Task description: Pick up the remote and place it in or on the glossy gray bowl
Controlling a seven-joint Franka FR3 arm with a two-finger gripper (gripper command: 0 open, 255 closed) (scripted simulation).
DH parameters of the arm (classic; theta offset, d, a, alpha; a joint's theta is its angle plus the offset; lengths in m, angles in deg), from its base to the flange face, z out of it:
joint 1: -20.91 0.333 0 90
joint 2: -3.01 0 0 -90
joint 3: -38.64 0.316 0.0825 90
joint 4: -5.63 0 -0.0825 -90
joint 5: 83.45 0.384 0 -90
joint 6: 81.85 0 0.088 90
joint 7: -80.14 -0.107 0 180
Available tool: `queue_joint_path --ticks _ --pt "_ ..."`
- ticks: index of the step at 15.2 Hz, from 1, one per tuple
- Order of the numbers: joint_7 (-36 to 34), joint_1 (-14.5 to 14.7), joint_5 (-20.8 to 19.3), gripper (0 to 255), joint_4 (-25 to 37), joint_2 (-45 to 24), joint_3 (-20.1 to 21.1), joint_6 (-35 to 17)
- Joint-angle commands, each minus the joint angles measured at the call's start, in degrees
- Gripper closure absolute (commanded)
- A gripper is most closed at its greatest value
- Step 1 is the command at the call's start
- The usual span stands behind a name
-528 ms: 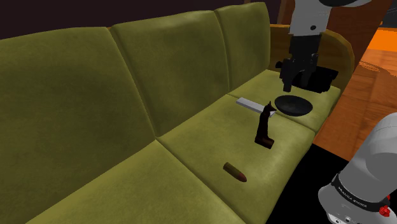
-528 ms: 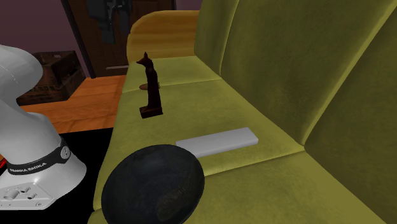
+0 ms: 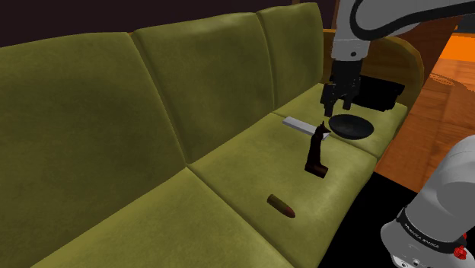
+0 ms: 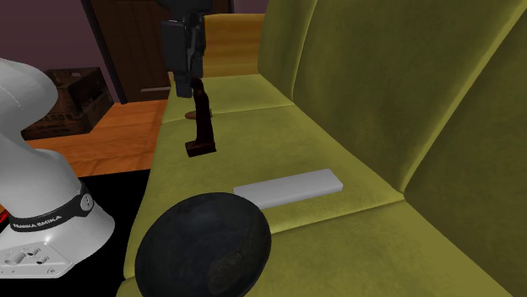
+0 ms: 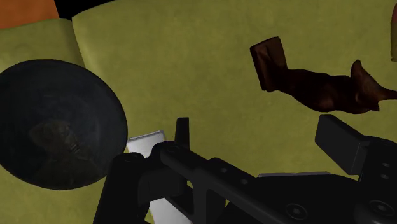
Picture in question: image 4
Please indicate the dark wooden door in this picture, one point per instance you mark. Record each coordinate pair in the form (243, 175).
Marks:
(136, 45)

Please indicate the dark wooden crate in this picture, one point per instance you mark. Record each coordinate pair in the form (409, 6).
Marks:
(70, 103)

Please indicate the olive green sofa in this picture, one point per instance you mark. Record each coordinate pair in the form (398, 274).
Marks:
(337, 123)

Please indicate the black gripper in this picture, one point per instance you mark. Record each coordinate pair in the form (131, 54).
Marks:
(187, 45)

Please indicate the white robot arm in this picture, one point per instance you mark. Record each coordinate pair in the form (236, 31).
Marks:
(37, 185)

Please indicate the black bowl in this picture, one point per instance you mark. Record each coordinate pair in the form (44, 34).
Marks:
(201, 246)

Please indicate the small brown round object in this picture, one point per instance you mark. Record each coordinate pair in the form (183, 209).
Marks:
(190, 115)

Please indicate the dark brown tall figure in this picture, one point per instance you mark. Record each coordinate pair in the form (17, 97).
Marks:
(203, 123)

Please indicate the black robot stand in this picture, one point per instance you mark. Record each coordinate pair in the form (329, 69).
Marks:
(123, 193)

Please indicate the grey flat rectangular box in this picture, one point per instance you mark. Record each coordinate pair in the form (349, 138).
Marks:
(288, 188)

